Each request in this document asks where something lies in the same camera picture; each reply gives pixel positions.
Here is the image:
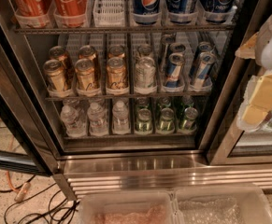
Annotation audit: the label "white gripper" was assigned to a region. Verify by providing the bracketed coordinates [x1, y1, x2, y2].
[235, 33, 272, 131]

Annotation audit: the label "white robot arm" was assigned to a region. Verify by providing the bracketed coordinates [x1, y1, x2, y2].
[236, 14, 272, 132]

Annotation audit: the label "front right Red Bull can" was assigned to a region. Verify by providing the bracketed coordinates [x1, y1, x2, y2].
[189, 52, 217, 89]

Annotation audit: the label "red bull can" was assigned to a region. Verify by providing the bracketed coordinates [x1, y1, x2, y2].
[169, 43, 186, 55]
[165, 53, 185, 88]
[189, 52, 217, 89]
[194, 41, 216, 57]

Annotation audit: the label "back right Red Bull can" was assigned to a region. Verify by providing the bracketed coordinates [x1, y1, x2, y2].
[194, 41, 216, 57]

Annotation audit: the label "back right green can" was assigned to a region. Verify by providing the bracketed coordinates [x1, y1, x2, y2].
[176, 95, 194, 113]

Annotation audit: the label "right glass fridge door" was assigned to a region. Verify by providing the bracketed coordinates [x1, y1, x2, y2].
[206, 59, 272, 166]

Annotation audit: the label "front right green can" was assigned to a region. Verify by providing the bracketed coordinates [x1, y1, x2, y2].
[179, 107, 198, 131]

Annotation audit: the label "front left Red Bull can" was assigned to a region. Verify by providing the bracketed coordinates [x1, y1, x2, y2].
[165, 53, 185, 88]

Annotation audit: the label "back left Red Bull can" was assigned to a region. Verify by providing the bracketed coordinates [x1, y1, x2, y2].
[169, 43, 186, 55]

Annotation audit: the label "back middle green can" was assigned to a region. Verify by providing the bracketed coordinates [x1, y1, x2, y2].
[157, 97, 171, 110]

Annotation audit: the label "middle blue Pepsi can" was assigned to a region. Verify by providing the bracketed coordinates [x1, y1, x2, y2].
[165, 0, 197, 24]

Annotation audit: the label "front middle green can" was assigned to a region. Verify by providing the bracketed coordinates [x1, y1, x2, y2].
[157, 108, 175, 133]

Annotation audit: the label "front silver white can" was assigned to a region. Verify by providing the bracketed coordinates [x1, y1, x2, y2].
[136, 57, 156, 89]

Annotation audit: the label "back silver can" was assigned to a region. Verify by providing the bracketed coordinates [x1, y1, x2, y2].
[136, 44, 154, 59]

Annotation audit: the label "back left green can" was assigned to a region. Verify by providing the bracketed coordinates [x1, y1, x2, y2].
[136, 97, 150, 110]

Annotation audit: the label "left blue Pepsi can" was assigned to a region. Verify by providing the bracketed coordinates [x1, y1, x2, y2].
[133, 0, 160, 25]

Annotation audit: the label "gold can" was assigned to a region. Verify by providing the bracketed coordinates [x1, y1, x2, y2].
[107, 45, 126, 59]
[107, 57, 128, 90]
[79, 45, 101, 76]
[43, 59, 69, 91]
[75, 58, 99, 91]
[49, 46, 74, 79]

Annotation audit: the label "empty white plastic can tray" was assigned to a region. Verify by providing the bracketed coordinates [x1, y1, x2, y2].
[93, 0, 125, 27]

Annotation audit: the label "stainless steel fridge base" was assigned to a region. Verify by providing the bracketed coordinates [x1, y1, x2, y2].
[53, 153, 272, 201]

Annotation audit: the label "right red Coca-Cola can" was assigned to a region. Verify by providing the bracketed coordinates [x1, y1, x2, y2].
[54, 0, 88, 28]

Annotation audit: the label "red coca-cola can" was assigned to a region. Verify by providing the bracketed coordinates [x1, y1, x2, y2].
[54, 0, 88, 28]
[14, 0, 52, 29]

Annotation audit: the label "back left gold can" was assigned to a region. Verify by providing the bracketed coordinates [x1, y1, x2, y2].
[49, 46, 74, 79]

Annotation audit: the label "front left gold can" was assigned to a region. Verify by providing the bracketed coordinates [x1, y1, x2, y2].
[43, 59, 69, 91]

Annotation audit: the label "left red Coca-Cola can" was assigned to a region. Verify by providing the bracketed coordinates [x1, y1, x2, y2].
[14, 0, 52, 29]

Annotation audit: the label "open glass fridge door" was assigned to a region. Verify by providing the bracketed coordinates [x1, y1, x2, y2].
[0, 0, 60, 176]

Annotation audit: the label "right clear plastic bin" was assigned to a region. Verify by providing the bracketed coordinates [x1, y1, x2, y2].
[173, 184, 272, 224]

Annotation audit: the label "clear plastic bin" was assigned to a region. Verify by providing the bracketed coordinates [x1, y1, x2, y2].
[173, 184, 272, 224]
[78, 190, 176, 224]

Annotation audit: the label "right clear water bottle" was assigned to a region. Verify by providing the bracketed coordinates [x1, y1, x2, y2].
[112, 101, 130, 134]

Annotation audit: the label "clear water bottle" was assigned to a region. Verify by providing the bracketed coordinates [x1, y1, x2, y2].
[61, 105, 86, 138]
[112, 101, 130, 134]
[87, 102, 107, 136]

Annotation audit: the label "middle clear water bottle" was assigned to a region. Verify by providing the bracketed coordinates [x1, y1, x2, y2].
[87, 102, 107, 136]

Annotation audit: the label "left clear plastic bin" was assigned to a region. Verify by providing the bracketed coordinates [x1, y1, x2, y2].
[78, 190, 176, 224]

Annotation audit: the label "left clear water bottle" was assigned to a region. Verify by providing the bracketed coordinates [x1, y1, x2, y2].
[61, 105, 86, 138]

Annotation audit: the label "top wire fridge shelf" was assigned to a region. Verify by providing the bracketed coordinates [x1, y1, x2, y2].
[14, 24, 235, 35]

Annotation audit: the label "wire fridge shelf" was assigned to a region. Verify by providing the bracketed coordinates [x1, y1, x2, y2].
[45, 91, 211, 101]
[14, 24, 235, 35]

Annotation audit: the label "middle wire fridge shelf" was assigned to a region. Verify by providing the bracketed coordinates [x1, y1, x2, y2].
[45, 91, 211, 101]

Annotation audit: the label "black floor cables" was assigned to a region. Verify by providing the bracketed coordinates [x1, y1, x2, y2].
[0, 168, 80, 224]

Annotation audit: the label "orange extension cord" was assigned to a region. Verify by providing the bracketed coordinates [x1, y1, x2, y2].
[0, 119, 31, 203]

